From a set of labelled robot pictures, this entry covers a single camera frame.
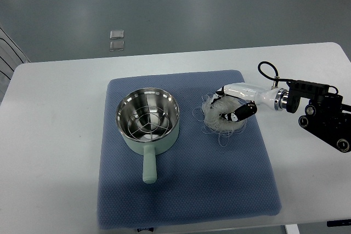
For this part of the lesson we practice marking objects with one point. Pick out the dark label under mat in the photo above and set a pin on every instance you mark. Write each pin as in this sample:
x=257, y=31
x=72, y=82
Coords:
x=151, y=229

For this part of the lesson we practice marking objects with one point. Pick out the mint green steel pot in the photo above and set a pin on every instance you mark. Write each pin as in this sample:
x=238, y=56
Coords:
x=149, y=149

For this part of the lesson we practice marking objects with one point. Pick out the blue quilted mat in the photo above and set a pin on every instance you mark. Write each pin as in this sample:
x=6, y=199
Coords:
x=197, y=179

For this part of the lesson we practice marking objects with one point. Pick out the white vermicelli noodle nest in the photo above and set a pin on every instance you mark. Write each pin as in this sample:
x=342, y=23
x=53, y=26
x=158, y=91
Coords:
x=215, y=113

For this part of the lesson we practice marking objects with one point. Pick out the person in white clothing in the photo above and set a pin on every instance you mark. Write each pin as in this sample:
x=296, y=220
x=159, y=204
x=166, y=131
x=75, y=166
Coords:
x=11, y=57

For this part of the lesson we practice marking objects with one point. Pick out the upper floor socket plate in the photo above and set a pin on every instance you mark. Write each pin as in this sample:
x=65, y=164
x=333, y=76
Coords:
x=116, y=34

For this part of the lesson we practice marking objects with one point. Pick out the lower floor socket plate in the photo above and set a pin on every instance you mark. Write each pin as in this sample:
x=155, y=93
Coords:
x=117, y=45

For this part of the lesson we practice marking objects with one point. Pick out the floor socket plate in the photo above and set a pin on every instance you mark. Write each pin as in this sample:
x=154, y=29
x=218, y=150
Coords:
x=117, y=45
x=116, y=34

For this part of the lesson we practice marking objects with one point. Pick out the black table bracket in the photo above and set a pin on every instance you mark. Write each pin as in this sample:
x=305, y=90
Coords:
x=339, y=223

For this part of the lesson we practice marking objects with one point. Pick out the wire steaming rack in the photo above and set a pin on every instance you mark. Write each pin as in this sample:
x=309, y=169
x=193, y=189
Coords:
x=148, y=123

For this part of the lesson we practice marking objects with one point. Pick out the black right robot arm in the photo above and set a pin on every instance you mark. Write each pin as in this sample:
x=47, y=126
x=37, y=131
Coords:
x=326, y=116

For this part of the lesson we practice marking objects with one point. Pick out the white table leg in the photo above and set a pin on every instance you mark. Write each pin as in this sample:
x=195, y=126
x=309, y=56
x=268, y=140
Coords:
x=292, y=229

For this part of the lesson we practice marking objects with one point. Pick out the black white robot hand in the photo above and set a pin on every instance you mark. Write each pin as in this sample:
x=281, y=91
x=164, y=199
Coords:
x=253, y=96

